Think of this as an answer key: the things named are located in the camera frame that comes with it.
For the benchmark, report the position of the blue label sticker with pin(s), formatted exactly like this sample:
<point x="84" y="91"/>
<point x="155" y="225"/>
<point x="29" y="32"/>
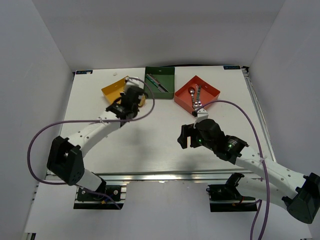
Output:
<point x="231" y="67"/>
<point x="84" y="72"/>

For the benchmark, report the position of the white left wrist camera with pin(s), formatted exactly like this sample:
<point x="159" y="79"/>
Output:
<point x="132" y="81"/>

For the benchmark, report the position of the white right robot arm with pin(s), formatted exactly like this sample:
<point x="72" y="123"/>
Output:
<point x="295" y="192"/>

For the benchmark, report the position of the spoon with green handle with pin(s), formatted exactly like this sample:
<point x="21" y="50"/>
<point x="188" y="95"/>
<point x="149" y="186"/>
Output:
<point x="197" y="99"/>

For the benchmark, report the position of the knife with dark handle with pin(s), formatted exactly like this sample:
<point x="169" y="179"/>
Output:
<point x="159" y="83"/>

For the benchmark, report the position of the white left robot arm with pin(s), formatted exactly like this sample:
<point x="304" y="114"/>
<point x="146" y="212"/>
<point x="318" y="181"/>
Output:
<point x="66" y="156"/>

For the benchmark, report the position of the red square container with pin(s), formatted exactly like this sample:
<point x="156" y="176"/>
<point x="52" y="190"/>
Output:
<point x="208" y="93"/>

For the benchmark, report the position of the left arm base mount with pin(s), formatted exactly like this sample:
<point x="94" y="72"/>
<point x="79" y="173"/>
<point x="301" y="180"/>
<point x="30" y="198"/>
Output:
<point x="112" y="198"/>

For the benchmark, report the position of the yellow square container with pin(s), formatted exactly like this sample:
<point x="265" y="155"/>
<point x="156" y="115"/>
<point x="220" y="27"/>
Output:
<point x="113" y="91"/>

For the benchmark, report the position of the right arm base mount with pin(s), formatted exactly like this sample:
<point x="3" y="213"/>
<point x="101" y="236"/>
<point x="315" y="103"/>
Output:
<point x="225" y="198"/>

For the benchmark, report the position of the blue label sticker right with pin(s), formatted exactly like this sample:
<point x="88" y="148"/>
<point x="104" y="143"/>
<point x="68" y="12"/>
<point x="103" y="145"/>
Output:
<point x="231" y="67"/>

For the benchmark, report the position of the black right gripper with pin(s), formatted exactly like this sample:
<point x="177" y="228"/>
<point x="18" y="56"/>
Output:
<point x="187" y="131"/>

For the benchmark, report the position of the spoon with dark handle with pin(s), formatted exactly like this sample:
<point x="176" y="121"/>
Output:
<point x="192" y="91"/>

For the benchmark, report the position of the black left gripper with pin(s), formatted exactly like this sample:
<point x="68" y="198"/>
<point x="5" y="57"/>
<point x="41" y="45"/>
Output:
<point x="123" y="94"/>

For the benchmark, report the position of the dark green square container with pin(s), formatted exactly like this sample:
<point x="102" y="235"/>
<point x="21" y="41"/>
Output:
<point x="161" y="81"/>

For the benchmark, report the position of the blue label sticker left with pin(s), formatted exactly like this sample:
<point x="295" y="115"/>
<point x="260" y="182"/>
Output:
<point x="84" y="72"/>

